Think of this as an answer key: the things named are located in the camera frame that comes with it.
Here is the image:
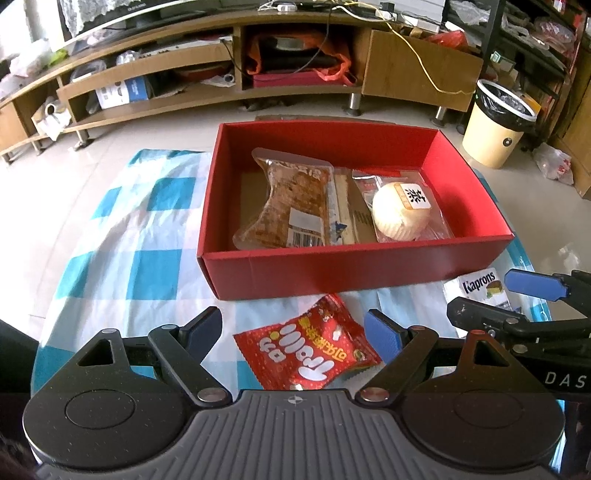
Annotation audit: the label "red snack packet white letters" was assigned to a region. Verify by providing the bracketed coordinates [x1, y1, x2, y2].
[233, 294, 383, 392]

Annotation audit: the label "sliced toast bread packet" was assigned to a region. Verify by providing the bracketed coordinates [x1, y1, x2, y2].
[325, 168, 377, 245]

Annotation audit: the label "black metal shelf rack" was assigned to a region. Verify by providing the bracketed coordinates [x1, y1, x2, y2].
[480, 0, 591, 153]

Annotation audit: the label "round bun clear packet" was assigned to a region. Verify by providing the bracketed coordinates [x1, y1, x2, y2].
[352, 168, 455, 244]

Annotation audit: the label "dark cloth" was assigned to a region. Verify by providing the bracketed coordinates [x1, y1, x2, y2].
[0, 318, 38, 393]

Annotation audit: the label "orange pastry packet with barcode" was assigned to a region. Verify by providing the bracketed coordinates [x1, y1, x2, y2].
[232, 148, 334, 250]

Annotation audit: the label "crumpled white paper bag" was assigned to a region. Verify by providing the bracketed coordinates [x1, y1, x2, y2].
[32, 102, 72, 141]

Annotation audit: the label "yellow trash bin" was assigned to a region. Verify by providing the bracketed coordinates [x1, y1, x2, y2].
[462, 79, 542, 169]

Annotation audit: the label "white plastic bag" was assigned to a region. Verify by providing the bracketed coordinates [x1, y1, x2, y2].
[533, 142, 575, 185]

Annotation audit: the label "blue white checkered tablecloth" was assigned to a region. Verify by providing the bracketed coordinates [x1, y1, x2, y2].
[34, 148, 566, 416]

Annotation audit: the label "red plastic bag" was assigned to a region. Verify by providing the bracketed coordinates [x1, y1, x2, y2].
[427, 30, 465, 47]

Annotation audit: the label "white lace cloth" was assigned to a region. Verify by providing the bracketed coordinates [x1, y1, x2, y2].
[58, 0, 116, 24]

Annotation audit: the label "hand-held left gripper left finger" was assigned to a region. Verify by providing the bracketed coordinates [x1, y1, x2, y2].
[75, 306, 232, 409]

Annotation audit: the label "wooden television stand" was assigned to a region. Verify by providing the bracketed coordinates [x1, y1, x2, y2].
[0, 9, 485, 162]

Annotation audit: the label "red cardboard box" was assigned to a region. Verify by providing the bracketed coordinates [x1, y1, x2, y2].
[196, 121, 515, 302]

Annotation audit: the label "flat screen television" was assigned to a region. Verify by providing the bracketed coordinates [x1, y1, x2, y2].
[55, 0, 195, 47]

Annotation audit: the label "white and blue carton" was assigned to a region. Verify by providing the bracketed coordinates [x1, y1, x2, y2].
[96, 76, 151, 110]

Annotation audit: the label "wooden cabinet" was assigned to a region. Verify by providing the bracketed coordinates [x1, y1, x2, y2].
[549, 69, 591, 199]

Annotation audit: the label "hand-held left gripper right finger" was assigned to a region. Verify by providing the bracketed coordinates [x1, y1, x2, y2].
[355, 308, 523, 408]

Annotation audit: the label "yellow cable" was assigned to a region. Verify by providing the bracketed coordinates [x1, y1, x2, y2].
[342, 2, 476, 95]

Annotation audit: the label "orange bag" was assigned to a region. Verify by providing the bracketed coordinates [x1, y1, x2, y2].
[245, 30, 354, 84]

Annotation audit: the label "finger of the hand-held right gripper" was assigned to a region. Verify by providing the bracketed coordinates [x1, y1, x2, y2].
[504, 269, 591, 319]
[446, 296, 591, 352]

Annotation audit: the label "silver wafer packet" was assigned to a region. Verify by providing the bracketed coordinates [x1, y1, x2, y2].
[443, 268, 512, 311]

